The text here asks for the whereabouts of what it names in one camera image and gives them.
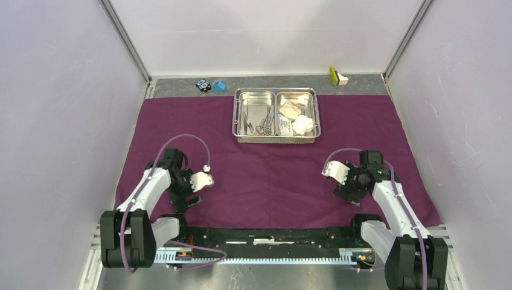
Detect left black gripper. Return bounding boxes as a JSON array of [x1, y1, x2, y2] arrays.
[[166, 169, 202, 213]]

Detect purple cloth wrap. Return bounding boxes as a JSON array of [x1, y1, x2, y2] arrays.
[[115, 95, 441, 228]]

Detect beige gauze roll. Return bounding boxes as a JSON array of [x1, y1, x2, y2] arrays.
[[278, 100, 309, 121]]

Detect metal instrument tray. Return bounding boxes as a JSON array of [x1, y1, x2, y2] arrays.
[[232, 88, 321, 144]]

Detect blue small block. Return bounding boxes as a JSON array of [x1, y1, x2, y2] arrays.
[[212, 81, 226, 92]]

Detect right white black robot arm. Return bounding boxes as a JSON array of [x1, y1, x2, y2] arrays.
[[322, 149, 449, 289]]

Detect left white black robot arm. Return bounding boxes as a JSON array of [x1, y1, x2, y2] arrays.
[[100, 148, 214, 271]]

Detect steel surgical scissors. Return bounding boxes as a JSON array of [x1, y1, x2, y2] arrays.
[[255, 106, 274, 136]]

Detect white crumpled gauze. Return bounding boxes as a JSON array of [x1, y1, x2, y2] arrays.
[[292, 115, 315, 136]]

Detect white sterile packet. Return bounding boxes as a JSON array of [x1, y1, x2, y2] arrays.
[[277, 114, 293, 137]]

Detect steel forceps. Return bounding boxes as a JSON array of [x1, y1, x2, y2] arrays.
[[242, 112, 255, 135]]

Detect yellow green white object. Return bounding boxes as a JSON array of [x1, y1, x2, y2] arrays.
[[329, 66, 349, 86]]

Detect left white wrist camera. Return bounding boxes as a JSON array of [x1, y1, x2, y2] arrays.
[[190, 165, 214, 193]]

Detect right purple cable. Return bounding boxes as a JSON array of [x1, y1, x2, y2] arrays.
[[322, 148, 429, 290]]

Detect purple cable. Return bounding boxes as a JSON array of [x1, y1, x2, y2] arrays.
[[119, 134, 228, 276], [322, 148, 429, 290]]

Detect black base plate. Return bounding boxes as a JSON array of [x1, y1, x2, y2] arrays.
[[174, 226, 372, 259]]

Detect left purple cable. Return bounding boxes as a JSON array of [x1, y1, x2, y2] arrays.
[[119, 134, 228, 276]]

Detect aluminium frame rail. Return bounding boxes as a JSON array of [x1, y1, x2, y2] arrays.
[[78, 224, 465, 290]]

